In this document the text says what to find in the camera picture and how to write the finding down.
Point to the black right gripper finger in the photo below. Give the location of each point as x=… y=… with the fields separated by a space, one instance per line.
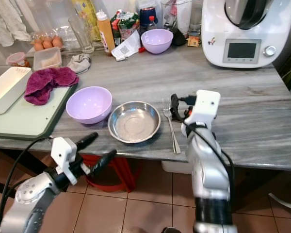
x=178 y=112
x=173 y=104

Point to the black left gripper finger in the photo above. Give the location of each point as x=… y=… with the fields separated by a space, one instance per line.
x=104 y=160
x=86 y=141

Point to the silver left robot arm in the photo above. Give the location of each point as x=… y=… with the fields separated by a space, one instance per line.
x=26 y=204

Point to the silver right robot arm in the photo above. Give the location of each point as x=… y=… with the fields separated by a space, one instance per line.
x=211 y=170

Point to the silver metal fork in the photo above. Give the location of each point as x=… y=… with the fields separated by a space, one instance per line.
x=171 y=131

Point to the red plastic stool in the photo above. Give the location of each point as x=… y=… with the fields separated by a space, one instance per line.
x=119 y=174

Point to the large lilac plastic bowl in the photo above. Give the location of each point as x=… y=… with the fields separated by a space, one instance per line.
x=88 y=103

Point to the stainless steel bowl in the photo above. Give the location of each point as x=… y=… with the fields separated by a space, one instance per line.
x=134 y=122

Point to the white plastic storage box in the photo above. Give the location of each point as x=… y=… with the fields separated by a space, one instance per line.
x=174 y=167

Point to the green rimmed cutting board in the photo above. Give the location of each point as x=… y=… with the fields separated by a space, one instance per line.
x=29 y=121

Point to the small lilac plastic bowl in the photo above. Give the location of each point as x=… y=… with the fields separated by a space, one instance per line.
x=156 y=41

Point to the small yellow box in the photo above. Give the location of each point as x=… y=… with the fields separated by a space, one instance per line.
x=193 y=41

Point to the magenta towel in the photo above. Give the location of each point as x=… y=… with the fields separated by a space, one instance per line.
x=48 y=82

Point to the white packet with QR code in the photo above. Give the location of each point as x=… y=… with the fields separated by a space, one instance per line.
x=126 y=47

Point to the crumpled grey cloth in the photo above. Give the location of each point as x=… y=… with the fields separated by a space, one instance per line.
x=79 y=63

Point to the dark blue jar red cap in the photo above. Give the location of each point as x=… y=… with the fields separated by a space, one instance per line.
x=147 y=18

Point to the clear glass jug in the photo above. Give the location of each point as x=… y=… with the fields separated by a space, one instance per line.
x=175 y=13

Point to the clear lidded plastic food box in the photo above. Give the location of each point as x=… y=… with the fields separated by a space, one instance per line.
x=47 y=58

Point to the white oblong plastic container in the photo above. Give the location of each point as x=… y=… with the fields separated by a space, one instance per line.
x=9 y=90

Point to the green and red snack bag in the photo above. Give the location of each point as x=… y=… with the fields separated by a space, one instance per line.
x=126 y=22

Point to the white kitchen cooking machine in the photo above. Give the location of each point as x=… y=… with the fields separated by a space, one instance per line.
x=242 y=34

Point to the orange squeeze bottle white cap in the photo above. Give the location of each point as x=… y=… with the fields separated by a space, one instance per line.
x=106 y=35

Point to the clear drinking glass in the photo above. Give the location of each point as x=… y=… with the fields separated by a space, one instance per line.
x=81 y=35

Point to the clear carton of brown eggs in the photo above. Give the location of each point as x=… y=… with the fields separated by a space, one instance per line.
x=47 y=42

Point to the small jar with pink lid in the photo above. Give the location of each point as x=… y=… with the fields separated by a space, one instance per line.
x=17 y=59

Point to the yellow food package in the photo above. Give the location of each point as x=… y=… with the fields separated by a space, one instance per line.
x=86 y=13

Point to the hanging white patterned towel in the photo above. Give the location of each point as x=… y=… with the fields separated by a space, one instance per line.
x=9 y=22

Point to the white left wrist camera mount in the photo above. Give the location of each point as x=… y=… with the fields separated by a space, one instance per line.
x=63 y=151

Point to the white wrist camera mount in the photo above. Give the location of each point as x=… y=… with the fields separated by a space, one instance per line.
x=207 y=104
x=63 y=151

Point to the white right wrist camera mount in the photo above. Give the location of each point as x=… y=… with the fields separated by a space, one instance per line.
x=207 y=104

